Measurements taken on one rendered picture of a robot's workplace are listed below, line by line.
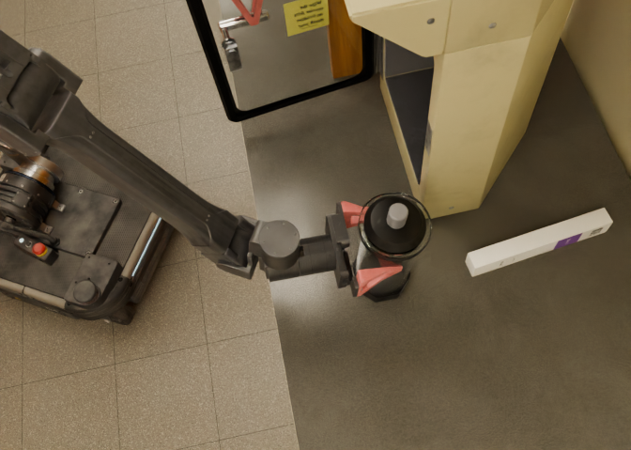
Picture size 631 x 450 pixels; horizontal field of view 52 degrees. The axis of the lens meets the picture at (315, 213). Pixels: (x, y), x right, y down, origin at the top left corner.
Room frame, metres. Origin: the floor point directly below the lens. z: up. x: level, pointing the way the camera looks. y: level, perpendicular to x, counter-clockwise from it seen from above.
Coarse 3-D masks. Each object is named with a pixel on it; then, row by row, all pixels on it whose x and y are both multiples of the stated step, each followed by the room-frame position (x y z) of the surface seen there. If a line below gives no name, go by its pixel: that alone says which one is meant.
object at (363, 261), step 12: (396, 192) 0.45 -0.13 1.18; (420, 204) 0.43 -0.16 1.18; (360, 216) 0.42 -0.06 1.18; (360, 228) 0.40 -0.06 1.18; (360, 252) 0.41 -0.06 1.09; (384, 252) 0.36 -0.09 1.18; (408, 252) 0.36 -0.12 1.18; (360, 264) 0.40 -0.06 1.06; (372, 264) 0.37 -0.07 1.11; (384, 264) 0.36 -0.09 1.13; (396, 264) 0.36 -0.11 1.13; (408, 264) 0.36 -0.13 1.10; (396, 276) 0.36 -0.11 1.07; (372, 288) 0.37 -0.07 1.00; (384, 288) 0.36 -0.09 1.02; (396, 288) 0.37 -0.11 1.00
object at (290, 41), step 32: (224, 0) 0.78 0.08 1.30; (256, 0) 0.79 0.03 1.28; (288, 0) 0.79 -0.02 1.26; (320, 0) 0.80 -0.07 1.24; (224, 32) 0.78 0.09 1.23; (256, 32) 0.78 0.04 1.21; (288, 32) 0.79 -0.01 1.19; (320, 32) 0.80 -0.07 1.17; (352, 32) 0.81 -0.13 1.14; (224, 64) 0.77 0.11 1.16; (256, 64) 0.78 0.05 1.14; (288, 64) 0.79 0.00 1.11; (320, 64) 0.80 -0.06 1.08; (352, 64) 0.81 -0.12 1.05; (256, 96) 0.78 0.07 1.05; (288, 96) 0.79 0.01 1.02
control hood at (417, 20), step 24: (360, 0) 0.52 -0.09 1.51; (384, 0) 0.52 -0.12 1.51; (408, 0) 0.51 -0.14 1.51; (432, 0) 0.51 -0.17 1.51; (360, 24) 0.51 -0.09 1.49; (384, 24) 0.51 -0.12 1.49; (408, 24) 0.51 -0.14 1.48; (432, 24) 0.51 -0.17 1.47; (408, 48) 0.51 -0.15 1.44; (432, 48) 0.51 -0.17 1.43
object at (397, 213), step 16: (368, 208) 0.43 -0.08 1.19; (384, 208) 0.42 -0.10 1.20; (400, 208) 0.40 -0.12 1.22; (416, 208) 0.42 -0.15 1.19; (368, 224) 0.40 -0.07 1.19; (384, 224) 0.40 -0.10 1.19; (400, 224) 0.39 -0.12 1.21; (416, 224) 0.39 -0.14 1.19; (384, 240) 0.37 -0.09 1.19; (400, 240) 0.37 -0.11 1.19; (416, 240) 0.37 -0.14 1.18
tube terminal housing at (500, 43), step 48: (480, 0) 0.51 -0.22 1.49; (528, 0) 0.51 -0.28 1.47; (384, 48) 0.80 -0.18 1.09; (480, 48) 0.51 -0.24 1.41; (528, 48) 0.51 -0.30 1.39; (384, 96) 0.79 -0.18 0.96; (432, 96) 0.53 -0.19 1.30; (480, 96) 0.51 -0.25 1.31; (528, 96) 0.59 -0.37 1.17; (432, 144) 0.51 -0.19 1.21; (480, 144) 0.51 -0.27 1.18; (432, 192) 0.51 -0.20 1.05; (480, 192) 0.51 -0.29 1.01
